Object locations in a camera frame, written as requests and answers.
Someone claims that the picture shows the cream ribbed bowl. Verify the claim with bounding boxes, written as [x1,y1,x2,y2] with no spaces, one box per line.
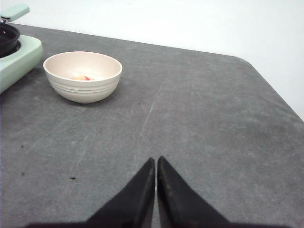
[43,51,123,104]

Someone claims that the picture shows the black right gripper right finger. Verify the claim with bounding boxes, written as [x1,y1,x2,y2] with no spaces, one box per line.
[157,156,230,228]

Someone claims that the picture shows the pink shrimp pieces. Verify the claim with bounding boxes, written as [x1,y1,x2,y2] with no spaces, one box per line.
[71,75,92,81]

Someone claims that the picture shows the mint green breakfast maker base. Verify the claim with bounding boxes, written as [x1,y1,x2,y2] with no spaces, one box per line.
[0,35,43,93]

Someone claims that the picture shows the black frying pan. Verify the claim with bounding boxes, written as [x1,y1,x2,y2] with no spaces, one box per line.
[0,23,20,57]

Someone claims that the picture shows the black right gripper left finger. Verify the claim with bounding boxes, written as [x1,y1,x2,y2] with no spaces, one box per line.
[87,158,155,228]

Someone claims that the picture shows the mint green pan handle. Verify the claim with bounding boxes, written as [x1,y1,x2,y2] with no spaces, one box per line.
[0,3,30,23]

